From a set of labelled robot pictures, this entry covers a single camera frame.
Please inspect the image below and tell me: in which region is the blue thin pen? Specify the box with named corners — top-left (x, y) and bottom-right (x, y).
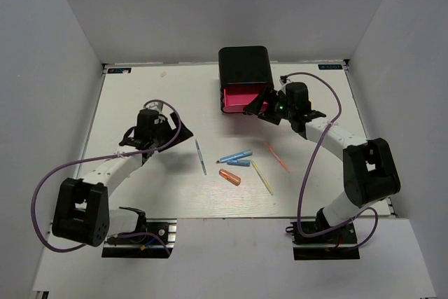
top-left (195, 139), bottom-right (207, 176)

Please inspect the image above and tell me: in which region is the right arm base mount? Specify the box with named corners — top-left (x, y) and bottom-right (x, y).
top-left (285, 222), bottom-right (360, 261)

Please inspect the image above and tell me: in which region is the yellow thin pen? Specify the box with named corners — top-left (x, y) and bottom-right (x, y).
top-left (250, 160), bottom-right (274, 196)

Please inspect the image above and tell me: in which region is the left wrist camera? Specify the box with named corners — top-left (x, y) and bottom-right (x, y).
top-left (143, 99), bottom-right (164, 113)

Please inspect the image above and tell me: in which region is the blue highlighter pen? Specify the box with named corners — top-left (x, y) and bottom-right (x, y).
top-left (216, 150), bottom-right (253, 164)

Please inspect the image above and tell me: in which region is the black drawer cabinet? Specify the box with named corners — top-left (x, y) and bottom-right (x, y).
top-left (218, 46), bottom-right (274, 88)

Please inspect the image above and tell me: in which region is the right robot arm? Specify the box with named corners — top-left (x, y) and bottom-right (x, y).
top-left (244, 82), bottom-right (401, 242)

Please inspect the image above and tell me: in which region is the blue marker cap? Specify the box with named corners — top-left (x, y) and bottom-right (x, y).
top-left (227, 160), bottom-right (251, 167)

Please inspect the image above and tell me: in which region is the pink drawer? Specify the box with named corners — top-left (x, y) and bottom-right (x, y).
top-left (220, 83), bottom-right (274, 113)

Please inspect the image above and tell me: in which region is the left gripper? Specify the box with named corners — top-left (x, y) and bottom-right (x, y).
top-left (151, 112), bottom-right (193, 153)

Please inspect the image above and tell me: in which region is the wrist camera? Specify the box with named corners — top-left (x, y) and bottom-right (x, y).
top-left (279, 75), bottom-right (292, 86)
top-left (143, 99), bottom-right (164, 113)

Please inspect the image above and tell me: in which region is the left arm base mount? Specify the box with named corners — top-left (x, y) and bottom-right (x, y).
top-left (101, 219), bottom-right (177, 259)

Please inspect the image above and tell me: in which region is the right table logo sticker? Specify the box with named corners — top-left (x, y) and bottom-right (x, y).
top-left (318, 64), bottom-right (343, 70)

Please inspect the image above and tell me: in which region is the table logo sticker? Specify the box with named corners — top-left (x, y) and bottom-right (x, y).
top-left (107, 67), bottom-right (132, 74)
top-left (318, 64), bottom-right (343, 70)

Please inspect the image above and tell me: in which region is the orange marker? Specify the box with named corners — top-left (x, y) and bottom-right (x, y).
top-left (218, 169), bottom-right (241, 186)

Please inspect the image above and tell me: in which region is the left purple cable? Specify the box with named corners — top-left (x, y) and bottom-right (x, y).
top-left (30, 99), bottom-right (183, 253)

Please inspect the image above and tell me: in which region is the left table logo sticker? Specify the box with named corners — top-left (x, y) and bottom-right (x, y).
top-left (107, 67), bottom-right (132, 74)

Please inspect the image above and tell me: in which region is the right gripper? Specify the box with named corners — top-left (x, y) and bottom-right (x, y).
top-left (244, 85), bottom-right (295, 125)

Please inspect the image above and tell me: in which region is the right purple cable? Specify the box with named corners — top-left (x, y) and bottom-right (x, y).
top-left (279, 71), bottom-right (379, 249)

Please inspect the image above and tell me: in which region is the red thin pen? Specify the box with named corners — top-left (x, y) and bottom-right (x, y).
top-left (265, 142), bottom-right (289, 172)

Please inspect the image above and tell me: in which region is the purple cable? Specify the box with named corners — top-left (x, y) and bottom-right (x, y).
top-left (279, 71), bottom-right (379, 249)
top-left (30, 99), bottom-right (183, 253)

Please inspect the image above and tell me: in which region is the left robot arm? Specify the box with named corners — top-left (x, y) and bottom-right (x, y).
top-left (52, 109), bottom-right (193, 246)

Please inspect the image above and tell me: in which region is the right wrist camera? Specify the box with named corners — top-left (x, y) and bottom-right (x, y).
top-left (279, 75), bottom-right (292, 86)

